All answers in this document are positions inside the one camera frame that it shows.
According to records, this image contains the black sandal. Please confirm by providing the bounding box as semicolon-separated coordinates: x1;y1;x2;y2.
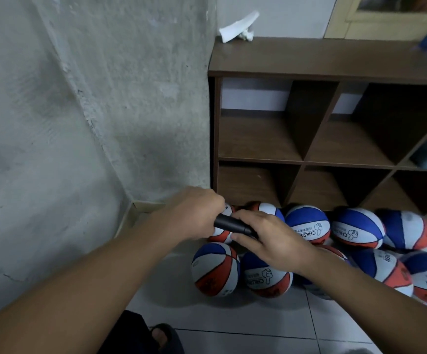
149;323;186;354

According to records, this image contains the crumpled white tissue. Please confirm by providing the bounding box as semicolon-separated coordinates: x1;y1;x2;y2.
218;10;261;44

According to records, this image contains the person's left hand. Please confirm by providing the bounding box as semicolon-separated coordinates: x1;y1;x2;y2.
158;187;227;242

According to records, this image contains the black hand pump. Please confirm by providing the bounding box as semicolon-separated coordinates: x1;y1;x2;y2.
213;213;259;240

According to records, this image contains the person's left foot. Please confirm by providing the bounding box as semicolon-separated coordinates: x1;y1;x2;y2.
152;328;168;347

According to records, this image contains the person's right forearm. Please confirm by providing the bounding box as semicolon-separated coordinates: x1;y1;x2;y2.
298;247;427;354

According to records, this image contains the yellow wooden frame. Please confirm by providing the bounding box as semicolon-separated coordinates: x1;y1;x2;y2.
324;0;427;43

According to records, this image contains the beige baseboard strip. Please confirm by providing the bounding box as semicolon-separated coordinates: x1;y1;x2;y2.
114;203;137;239
128;200;169;212

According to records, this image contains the person's right hand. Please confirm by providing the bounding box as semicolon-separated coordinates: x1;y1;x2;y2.
230;209;319;277

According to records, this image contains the person's left forearm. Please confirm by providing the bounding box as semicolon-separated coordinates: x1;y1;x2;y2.
0;217;181;354

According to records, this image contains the brown wooden cubby shelf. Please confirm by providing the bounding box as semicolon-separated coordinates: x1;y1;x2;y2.
208;36;427;227

